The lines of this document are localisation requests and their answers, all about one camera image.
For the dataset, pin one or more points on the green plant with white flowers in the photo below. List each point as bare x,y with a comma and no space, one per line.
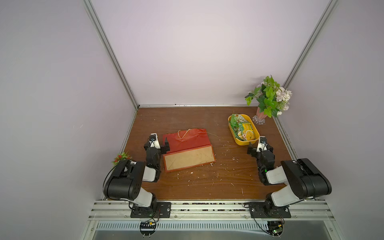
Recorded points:
273,99

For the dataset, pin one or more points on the left circuit board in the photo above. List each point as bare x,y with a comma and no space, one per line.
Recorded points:
147,228

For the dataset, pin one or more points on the right circuit board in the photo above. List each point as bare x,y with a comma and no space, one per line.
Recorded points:
275,228

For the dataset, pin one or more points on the yellow plastic tray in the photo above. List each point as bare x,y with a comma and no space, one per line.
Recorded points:
237,140

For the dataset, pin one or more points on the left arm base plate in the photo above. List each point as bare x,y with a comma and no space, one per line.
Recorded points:
157,210

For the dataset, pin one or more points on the circuit board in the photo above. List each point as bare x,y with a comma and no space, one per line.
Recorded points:
275,228
147,228

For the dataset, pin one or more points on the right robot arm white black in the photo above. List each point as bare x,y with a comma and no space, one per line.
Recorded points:
302,178

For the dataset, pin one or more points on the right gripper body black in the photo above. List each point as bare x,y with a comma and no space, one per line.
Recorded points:
260,153

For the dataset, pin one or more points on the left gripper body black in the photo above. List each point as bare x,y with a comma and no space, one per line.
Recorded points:
154,150

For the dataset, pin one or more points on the pink glass vase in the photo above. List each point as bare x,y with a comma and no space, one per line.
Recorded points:
259,118

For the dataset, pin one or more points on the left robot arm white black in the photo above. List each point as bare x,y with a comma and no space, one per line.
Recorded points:
124,182

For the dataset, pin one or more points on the green yellow condiment packet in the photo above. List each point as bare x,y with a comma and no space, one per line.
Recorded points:
246,132

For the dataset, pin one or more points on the red paper bag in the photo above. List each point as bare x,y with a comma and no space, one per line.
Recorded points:
189,148

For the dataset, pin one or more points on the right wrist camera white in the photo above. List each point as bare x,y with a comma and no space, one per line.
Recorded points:
262,144

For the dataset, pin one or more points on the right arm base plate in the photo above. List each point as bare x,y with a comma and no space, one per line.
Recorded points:
260,210

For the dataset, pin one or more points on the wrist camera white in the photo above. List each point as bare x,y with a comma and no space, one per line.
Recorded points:
154,141
262,144

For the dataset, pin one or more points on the aluminium front rail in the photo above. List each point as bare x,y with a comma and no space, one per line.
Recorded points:
221,210

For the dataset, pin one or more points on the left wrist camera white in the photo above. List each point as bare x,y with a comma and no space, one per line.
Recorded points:
154,141

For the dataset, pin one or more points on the small red flower pot plant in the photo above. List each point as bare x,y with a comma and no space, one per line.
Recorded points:
120,157

